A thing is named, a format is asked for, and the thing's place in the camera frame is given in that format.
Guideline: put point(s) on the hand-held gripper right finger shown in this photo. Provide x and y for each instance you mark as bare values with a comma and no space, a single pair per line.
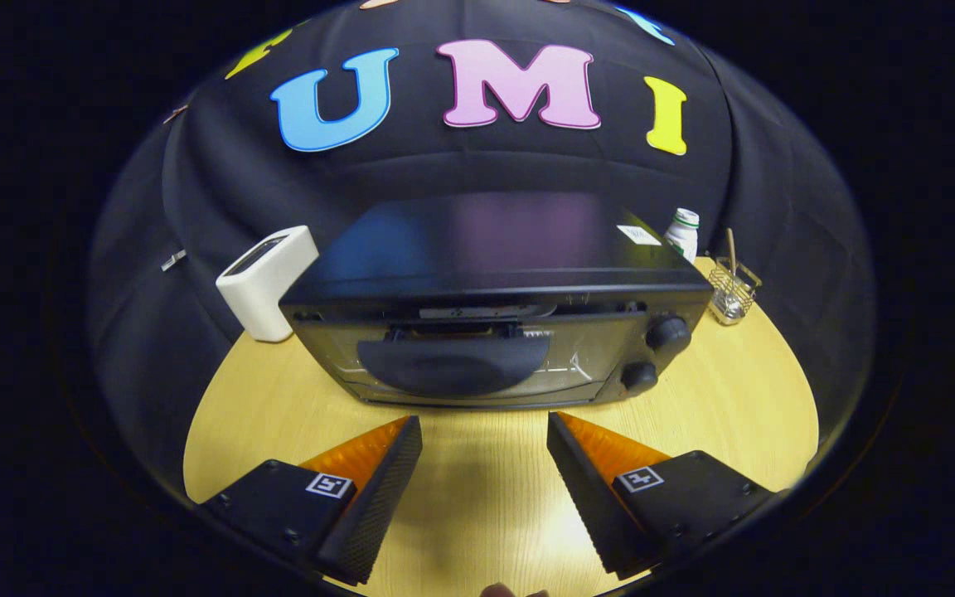
589,506

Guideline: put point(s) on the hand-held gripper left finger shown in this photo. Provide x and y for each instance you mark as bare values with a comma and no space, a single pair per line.
370,506

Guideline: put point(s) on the black toaster oven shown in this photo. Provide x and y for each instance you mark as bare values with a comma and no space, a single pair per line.
494,249

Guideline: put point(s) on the white bread toaster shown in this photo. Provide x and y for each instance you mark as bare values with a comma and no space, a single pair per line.
262,286

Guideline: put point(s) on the white drink bottle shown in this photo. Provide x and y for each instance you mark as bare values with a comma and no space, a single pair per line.
683,236

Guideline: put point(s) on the wooden stick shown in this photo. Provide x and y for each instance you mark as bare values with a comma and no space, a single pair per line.
731,249

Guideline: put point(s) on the silver cloth clip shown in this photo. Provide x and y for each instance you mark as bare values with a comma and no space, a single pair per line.
174,260

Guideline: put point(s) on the pink cloth clip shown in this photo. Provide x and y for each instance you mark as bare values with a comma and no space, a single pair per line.
176,113

